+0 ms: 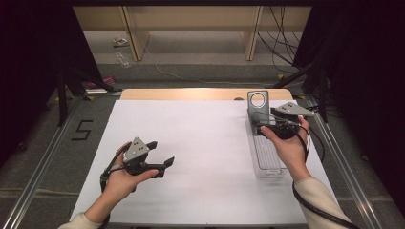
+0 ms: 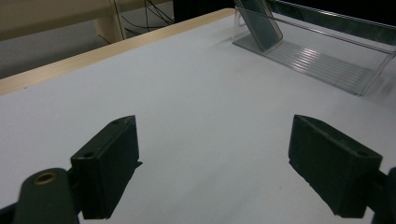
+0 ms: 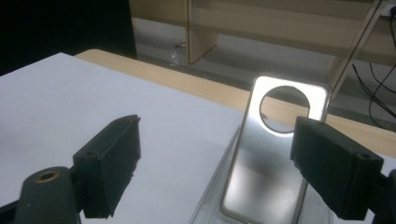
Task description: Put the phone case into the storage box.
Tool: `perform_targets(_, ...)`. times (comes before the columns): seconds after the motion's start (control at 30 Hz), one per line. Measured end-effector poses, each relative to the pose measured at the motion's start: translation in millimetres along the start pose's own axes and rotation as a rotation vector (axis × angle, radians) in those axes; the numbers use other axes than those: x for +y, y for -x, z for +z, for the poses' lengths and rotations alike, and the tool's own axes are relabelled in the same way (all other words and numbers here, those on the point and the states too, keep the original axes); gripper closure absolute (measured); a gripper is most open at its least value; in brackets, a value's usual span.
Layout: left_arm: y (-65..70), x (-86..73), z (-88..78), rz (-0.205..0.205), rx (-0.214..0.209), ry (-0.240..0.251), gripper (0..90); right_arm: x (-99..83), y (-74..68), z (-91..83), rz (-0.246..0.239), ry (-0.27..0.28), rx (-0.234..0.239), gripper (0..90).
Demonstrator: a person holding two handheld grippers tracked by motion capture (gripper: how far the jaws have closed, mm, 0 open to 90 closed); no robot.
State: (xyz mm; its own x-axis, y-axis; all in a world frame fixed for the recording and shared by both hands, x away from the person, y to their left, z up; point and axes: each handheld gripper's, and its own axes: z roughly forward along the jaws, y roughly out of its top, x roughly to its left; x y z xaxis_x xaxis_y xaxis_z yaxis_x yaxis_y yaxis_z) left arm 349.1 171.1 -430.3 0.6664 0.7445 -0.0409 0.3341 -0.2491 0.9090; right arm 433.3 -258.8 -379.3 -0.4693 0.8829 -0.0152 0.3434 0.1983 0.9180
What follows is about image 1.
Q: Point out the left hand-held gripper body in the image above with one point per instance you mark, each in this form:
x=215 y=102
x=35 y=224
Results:
x=136 y=152

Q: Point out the clear plastic tray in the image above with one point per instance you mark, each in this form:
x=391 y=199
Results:
x=267 y=156

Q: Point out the dark curtain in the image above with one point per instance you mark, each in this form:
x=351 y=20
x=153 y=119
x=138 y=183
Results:
x=31 y=63
x=366 y=79

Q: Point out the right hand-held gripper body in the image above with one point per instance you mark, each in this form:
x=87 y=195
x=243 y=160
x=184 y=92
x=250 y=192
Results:
x=293 y=109

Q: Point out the clear plastic item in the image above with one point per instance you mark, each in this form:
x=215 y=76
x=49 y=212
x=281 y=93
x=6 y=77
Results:
x=122 y=59

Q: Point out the person's left hand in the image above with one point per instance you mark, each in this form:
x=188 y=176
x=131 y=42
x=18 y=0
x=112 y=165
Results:
x=122 y=186

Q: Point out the small grey floor item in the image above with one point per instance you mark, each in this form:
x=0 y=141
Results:
x=120 y=41

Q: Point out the light wooden bench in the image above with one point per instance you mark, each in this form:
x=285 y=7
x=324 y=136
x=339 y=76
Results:
x=191 y=19

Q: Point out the aluminium rail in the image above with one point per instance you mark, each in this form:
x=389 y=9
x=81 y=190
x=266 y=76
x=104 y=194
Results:
x=344 y=165
x=41 y=168

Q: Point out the person's right hand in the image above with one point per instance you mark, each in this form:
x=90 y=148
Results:
x=291 y=151

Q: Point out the white board sheet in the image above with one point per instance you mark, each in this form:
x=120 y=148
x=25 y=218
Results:
x=197 y=143

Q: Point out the black stand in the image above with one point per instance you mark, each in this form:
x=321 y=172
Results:
x=323 y=95
x=62 y=95

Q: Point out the pink item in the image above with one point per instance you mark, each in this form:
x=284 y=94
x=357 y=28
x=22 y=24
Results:
x=108 y=80

